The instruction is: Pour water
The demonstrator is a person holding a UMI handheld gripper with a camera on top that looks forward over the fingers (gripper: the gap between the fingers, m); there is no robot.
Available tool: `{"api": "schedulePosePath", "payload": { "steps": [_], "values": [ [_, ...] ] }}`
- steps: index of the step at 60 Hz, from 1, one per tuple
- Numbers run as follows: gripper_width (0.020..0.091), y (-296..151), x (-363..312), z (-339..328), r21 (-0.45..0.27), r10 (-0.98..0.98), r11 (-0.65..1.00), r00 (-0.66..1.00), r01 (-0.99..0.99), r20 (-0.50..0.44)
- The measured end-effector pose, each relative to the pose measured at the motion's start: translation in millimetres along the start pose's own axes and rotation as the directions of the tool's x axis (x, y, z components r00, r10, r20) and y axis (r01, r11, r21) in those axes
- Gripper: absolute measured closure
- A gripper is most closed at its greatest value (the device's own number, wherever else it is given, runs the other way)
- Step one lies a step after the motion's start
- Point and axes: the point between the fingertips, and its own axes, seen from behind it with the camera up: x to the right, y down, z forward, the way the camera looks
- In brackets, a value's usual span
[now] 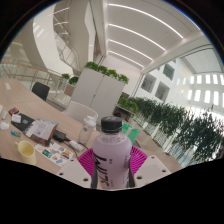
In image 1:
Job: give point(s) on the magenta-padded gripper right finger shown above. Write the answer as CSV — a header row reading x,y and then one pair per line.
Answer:
x,y
140,160

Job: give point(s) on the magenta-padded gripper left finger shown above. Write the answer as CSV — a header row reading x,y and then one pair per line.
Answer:
x,y
85,161

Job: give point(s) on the lilac drink bottle black cap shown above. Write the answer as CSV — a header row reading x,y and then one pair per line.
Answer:
x,y
111,153

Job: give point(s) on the white charger block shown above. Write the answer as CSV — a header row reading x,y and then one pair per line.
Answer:
x,y
76,146

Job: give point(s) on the green tote bag cat print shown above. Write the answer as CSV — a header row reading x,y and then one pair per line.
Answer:
x,y
133,133

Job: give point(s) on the clear shaker bottle white lid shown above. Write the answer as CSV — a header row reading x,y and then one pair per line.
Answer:
x,y
86,131

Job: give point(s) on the colourful sticker sheet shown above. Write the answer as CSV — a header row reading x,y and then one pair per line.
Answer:
x,y
55,154

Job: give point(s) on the black power brick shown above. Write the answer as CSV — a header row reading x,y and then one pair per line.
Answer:
x,y
60,135

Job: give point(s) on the brown box with printed paper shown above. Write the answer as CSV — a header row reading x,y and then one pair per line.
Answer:
x,y
41,130

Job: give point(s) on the long green plant hedge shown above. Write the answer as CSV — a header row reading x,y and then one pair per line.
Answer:
x,y
186,130

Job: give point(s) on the pale yellow mug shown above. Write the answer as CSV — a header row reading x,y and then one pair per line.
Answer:
x,y
27,151

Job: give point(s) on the black flat pad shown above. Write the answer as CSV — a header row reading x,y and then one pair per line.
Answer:
x,y
26,121

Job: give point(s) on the white cabinet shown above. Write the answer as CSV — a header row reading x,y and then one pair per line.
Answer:
x,y
98,91

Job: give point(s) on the teal marker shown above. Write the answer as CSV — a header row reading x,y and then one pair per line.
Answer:
x,y
16,133

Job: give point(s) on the brown planter with green plants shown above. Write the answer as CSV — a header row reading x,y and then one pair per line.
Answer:
x,y
70,87

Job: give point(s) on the small white card box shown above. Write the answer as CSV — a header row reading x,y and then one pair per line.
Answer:
x,y
16,118

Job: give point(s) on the black chair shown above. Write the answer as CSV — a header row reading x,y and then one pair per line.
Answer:
x,y
40,90

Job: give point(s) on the white computer mouse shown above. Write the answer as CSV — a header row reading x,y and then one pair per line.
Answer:
x,y
4,125

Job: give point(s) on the green plants atop cabinet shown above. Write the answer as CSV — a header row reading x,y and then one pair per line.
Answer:
x,y
106,71

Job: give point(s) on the small white green case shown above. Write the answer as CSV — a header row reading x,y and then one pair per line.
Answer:
x,y
4,114

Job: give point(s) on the white paper slip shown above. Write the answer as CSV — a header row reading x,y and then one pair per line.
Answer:
x,y
8,86

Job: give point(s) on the ceiling light strips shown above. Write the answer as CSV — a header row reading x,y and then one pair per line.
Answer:
x,y
140,33

